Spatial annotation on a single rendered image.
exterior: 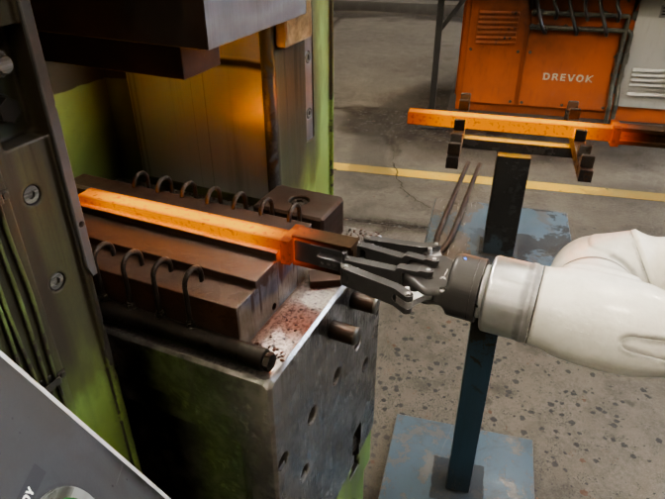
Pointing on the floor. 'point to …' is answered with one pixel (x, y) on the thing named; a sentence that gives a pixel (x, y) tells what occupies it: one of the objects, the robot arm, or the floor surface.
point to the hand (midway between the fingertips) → (323, 250)
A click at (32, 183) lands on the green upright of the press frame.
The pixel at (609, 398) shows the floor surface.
